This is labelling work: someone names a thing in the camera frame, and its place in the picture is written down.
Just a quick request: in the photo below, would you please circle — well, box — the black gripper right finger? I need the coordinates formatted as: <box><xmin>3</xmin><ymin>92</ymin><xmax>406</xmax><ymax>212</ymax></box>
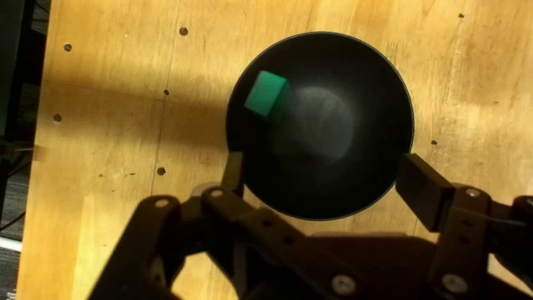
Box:
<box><xmin>395</xmin><ymin>152</ymin><xmax>533</xmax><ymax>300</ymax></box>

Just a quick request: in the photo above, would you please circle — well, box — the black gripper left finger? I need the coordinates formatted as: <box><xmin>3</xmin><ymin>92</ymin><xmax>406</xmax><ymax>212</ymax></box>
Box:
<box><xmin>87</xmin><ymin>150</ymin><xmax>360</xmax><ymax>300</ymax></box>

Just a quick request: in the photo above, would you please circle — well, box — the green cube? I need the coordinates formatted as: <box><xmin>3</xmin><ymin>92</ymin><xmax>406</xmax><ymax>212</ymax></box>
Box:
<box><xmin>245</xmin><ymin>70</ymin><xmax>290</xmax><ymax>120</ymax></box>

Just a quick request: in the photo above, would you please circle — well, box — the black bowl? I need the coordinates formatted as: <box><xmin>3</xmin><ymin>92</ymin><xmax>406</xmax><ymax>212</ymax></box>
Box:
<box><xmin>223</xmin><ymin>30</ymin><xmax>416</xmax><ymax>220</ymax></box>

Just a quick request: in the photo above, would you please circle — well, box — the dark cabinet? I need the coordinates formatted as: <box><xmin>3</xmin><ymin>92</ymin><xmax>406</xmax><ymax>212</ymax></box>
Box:
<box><xmin>0</xmin><ymin>0</ymin><xmax>37</xmax><ymax>140</ymax></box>

